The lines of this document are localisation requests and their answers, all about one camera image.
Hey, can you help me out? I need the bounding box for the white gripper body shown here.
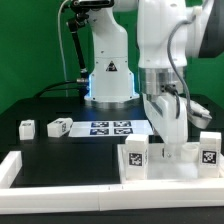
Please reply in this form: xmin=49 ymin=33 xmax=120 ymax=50
xmin=143 ymin=93 xmax=188 ymax=145

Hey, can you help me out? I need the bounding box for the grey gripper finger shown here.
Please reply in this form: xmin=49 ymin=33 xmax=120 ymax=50
xmin=163 ymin=144 xmax=181 ymax=160

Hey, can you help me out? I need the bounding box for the white square table top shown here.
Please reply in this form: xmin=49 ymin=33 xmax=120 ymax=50
xmin=118 ymin=142 xmax=224 ymax=183

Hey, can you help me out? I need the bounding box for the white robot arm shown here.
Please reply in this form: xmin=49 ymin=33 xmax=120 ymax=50
xmin=85 ymin=0 xmax=224 ymax=158

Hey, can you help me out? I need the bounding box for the white fiducial marker sheet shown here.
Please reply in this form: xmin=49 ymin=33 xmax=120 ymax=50
xmin=69 ymin=120 xmax=153 ymax=137

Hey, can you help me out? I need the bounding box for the white U-shaped obstacle fence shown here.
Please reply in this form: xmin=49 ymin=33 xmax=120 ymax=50
xmin=0 ymin=151 xmax=224 ymax=214

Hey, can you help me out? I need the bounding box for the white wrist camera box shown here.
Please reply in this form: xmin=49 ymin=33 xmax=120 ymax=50
xmin=188 ymin=101 xmax=212 ymax=129

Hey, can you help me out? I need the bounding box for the black cable on table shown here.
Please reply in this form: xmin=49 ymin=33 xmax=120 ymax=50
xmin=33 ymin=78 xmax=91 ymax=99

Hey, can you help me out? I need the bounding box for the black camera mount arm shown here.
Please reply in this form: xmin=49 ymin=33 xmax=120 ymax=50
xmin=63 ymin=0 xmax=114 ymax=78

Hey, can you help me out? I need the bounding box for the grey hanging cable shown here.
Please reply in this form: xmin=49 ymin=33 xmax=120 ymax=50
xmin=57 ymin=0 xmax=70 ymax=98

